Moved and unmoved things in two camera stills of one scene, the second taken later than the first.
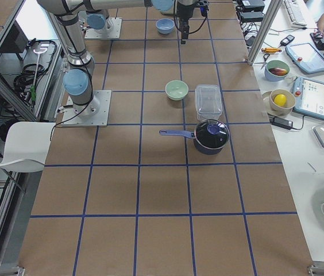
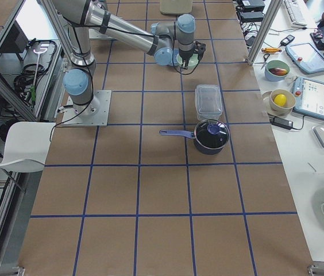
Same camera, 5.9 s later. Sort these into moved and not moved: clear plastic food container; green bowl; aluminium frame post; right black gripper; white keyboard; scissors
Moved: green bowl; right black gripper
Not moved: clear plastic food container; scissors; white keyboard; aluminium frame post
